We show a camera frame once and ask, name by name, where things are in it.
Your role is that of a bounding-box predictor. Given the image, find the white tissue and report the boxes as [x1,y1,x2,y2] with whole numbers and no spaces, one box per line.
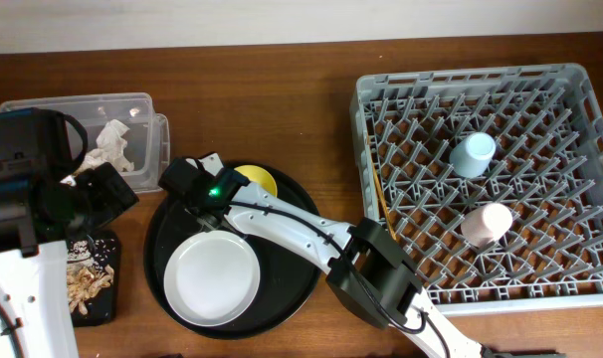
[74,119,134,176]

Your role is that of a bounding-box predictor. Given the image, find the grey round plate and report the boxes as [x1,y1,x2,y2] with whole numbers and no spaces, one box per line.
[163,231,261,327]

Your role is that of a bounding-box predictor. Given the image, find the white rice pile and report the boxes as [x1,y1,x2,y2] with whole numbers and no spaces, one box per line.
[67,239,120,265]

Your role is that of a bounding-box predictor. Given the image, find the yellow saucer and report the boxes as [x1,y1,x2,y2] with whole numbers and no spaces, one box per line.
[234,165,278,201]

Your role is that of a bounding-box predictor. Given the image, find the peanut shells pile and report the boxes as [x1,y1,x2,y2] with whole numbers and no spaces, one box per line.
[67,265,114,315]

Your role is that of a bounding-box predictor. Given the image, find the wooden chopstick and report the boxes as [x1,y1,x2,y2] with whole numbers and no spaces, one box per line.
[368,152,398,242]

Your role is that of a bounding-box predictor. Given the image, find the light blue cup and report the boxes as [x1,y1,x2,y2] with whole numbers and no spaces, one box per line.
[449,132,496,178]

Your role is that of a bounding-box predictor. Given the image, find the pink cup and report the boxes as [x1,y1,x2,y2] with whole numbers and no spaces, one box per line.
[461,203,513,248]

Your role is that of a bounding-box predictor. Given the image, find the grey dishwasher rack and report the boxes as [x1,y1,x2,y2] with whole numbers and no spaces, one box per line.
[350,64,603,316]

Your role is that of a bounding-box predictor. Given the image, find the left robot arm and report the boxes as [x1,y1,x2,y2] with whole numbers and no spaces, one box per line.
[0,107,138,357]

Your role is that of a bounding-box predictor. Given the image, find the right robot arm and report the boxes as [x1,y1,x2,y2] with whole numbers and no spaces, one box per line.
[159,155,493,357]

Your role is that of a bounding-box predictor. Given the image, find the clear plastic bin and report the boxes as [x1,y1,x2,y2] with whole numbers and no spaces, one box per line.
[0,92,170,194]

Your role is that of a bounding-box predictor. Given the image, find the round black serving tray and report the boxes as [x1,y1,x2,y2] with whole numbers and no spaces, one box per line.
[143,158,321,340]

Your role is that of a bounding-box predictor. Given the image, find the black rectangular tray bin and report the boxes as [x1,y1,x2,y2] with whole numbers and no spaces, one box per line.
[67,231,121,327]

